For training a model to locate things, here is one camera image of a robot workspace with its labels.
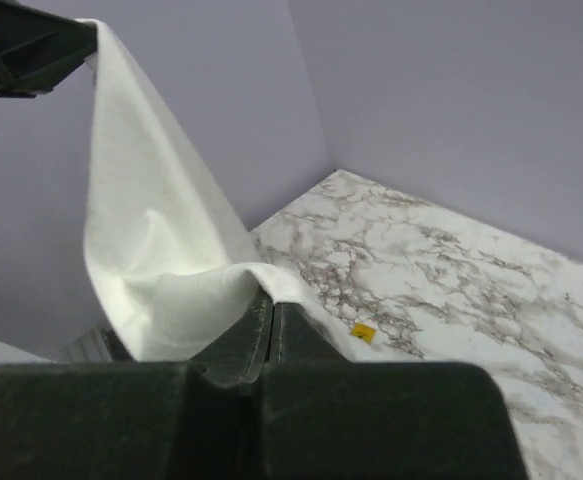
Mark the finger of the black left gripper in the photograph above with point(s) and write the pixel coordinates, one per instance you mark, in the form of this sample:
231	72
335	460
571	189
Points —
38	50

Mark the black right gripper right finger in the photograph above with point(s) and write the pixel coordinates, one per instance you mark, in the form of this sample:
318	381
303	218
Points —
321	416

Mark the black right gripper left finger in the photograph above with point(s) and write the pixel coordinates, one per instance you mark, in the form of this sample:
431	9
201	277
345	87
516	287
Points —
139	420

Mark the white t-shirt with flower print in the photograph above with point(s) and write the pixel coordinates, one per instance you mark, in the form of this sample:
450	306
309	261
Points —
171	263

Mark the orange snack bag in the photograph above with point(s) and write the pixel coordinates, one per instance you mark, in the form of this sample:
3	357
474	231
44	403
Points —
363	332

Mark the aluminium rail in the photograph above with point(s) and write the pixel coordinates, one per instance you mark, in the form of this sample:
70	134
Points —
91	347

